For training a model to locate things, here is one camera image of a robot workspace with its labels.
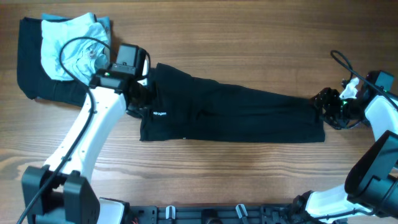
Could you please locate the black polo shirt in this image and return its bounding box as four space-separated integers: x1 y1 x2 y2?
140 63 325 143

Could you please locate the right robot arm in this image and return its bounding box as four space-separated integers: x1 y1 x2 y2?
289 94 397 223

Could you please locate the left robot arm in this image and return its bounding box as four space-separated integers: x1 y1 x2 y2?
18 44 150 223

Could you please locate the light blue crumpled garment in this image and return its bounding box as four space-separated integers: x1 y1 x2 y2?
40 12 111 85

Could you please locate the black folded garment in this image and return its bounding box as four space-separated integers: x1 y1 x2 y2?
17 17 86 106

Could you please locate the right black cable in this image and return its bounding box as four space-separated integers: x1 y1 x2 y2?
330 49 398 111

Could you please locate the black cable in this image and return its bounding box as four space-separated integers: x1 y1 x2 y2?
16 36 152 224
330 49 398 111

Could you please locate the left black cable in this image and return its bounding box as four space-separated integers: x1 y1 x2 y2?
16 36 152 224

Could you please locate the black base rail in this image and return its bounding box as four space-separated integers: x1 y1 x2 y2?
123 204 293 224

